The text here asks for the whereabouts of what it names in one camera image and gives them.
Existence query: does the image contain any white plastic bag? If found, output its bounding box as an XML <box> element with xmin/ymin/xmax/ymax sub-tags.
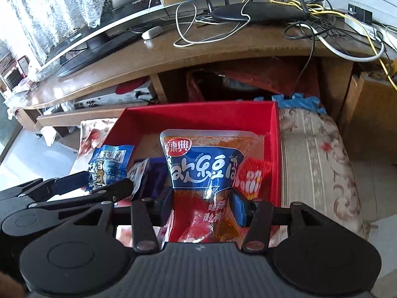
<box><xmin>39</xmin><ymin>126</ymin><xmax>59</xmax><ymax>146</ymax></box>

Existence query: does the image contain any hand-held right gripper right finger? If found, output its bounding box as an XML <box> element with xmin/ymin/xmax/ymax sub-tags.
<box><xmin>230</xmin><ymin>189</ymin><xmax>338</xmax><ymax>253</ymax></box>

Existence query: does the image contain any blue plastic sheet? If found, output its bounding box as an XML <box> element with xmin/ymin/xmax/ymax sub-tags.
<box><xmin>253</xmin><ymin>93</ymin><xmax>326</xmax><ymax>114</ymax></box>

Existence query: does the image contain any brown cardboard box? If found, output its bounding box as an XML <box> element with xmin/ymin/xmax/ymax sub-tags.
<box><xmin>338</xmin><ymin>71</ymin><xmax>397</xmax><ymax>149</ymax></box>

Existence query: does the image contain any wooden television cabinet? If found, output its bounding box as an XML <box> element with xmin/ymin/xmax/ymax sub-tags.
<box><xmin>12</xmin><ymin>15</ymin><xmax>385</xmax><ymax>149</ymax></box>

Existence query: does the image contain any black cable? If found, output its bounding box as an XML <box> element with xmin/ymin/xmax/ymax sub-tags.
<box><xmin>292</xmin><ymin>22</ymin><xmax>317</xmax><ymax>97</ymax></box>

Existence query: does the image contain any black flat screen television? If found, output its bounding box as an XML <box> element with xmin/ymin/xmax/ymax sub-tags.
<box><xmin>40</xmin><ymin>0</ymin><xmax>174</xmax><ymax>78</ymax></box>

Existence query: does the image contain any dark red flat object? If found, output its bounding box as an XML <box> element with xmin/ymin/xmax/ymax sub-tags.
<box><xmin>115</xmin><ymin>79</ymin><xmax>149</xmax><ymax>95</ymax></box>

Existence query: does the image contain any red cardboard box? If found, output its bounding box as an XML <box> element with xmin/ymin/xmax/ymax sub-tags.
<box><xmin>105</xmin><ymin>100</ymin><xmax>283</xmax><ymax>244</ymax></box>

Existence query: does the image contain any yellow cable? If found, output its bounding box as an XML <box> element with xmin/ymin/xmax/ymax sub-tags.
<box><xmin>242</xmin><ymin>0</ymin><xmax>397</xmax><ymax>89</ymax></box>

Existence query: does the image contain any black plug adapter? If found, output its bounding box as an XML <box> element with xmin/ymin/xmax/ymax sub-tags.
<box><xmin>347</xmin><ymin>4</ymin><xmax>373</xmax><ymax>24</ymax></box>

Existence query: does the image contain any white lace cloth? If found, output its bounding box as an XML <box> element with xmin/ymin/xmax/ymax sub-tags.
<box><xmin>9</xmin><ymin>0</ymin><xmax>109</xmax><ymax>66</ymax></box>

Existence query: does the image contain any orange packet with blue label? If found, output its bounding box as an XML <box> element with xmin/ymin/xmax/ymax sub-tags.
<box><xmin>160</xmin><ymin>129</ymin><xmax>258</xmax><ymax>243</ymax></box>

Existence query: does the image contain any red snack packet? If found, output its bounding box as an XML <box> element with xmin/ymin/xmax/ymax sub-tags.
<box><xmin>234</xmin><ymin>158</ymin><xmax>264</xmax><ymax>197</ymax></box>

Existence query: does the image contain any thick white cable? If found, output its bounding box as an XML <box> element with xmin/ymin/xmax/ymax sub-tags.
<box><xmin>313</xmin><ymin>28</ymin><xmax>385</xmax><ymax>61</ymax></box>

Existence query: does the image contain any small white adapter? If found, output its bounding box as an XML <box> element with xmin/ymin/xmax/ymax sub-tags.
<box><xmin>142</xmin><ymin>26</ymin><xmax>164</xmax><ymax>40</ymax></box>

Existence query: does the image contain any light blue snack packet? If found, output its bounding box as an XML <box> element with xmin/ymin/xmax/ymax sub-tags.
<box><xmin>87</xmin><ymin>144</ymin><xmax>135</xmax><ymax>194</ymax></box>

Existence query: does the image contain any thin white cable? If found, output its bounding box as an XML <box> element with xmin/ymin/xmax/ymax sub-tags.
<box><xmin>174</xmin><ymin>3</ymin><xmax>252</xmax><ymax>48</ymax></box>

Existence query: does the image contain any white power strip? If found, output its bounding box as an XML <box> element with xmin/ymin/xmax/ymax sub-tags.
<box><xmin>344</xmin><ymin>17</ymin><xmax>397</xmax><ymax>41</ymax></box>

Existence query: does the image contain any white brown snack packet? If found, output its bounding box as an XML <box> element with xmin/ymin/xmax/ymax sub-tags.
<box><xmin>128</xmin><ymin>158</ymin><xmax>152</xmax><ymax>200</ymax></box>

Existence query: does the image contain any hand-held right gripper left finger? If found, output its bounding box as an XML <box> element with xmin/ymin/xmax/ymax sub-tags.
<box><xmin>62</xmin><ymin>188</ymin><xmax>172</xmax><ymax>253</ymax></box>

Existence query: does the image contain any woven basket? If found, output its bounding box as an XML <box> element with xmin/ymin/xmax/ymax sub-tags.
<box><xmin>4</xmin><ymin>68</ymin><xmax>24</xmax><ymax>90</ymax></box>

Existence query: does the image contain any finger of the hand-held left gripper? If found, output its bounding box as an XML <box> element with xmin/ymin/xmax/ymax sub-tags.
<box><xmin>28</xmin><ymin>178</ymin><xmax>134</xmax><ymax>219</ymax></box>
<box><xmin>0</xmin><ymin>171</ymin><xmax>89</xmax><ymax>201</ymax></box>

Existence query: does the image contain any silver media player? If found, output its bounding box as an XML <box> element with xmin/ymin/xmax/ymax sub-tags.
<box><xmin>74</xmin><ymin>81</ymin><xmax>156</xmax><ymax>109</ymax></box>

